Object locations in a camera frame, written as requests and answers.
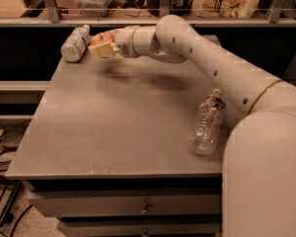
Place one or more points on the drawer with knob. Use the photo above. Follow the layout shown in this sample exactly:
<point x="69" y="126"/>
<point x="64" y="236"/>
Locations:
<point x="136" y="228"/>
<point x="125" y="203"/>

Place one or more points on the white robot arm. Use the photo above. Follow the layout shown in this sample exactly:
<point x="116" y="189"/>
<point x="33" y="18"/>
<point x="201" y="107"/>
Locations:
<point x="259" y="161"/>

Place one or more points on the lower drawer with knob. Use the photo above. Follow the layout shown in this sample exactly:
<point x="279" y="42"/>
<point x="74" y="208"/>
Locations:
<point x="136" y="228"/>

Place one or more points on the black power adapter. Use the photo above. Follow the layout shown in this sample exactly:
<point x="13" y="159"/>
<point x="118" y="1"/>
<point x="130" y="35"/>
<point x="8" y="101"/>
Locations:
<point x="11" y="139"/>

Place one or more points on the blue plastic bottle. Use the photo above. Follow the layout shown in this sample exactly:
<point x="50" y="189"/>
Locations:
<point x="76" y="44"/>

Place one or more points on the clear plastic water bottle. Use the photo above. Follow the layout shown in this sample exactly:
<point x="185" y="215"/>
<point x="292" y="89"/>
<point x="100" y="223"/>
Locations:
<point x="208" y="121"/>

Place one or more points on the grey drawer cabinet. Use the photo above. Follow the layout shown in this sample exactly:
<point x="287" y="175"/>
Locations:
<point x="118" y="124"/>

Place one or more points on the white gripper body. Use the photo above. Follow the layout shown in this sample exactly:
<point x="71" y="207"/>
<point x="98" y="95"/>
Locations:
<point x="123" y="43"/>

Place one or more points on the red apple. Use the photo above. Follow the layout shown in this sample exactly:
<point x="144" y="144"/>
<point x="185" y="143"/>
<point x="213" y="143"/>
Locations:
<point x="102" y="38"/>

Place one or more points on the metal shelf rail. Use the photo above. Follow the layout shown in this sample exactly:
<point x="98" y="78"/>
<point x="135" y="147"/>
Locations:
<point x="60" y="13"/>

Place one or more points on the upper drawer with knob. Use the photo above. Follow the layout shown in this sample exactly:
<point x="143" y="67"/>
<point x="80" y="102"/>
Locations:
<point x="125" y="203"/>

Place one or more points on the clear plastic container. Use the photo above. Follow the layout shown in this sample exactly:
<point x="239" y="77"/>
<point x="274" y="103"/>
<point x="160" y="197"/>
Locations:
<point x="93" y="8"/>

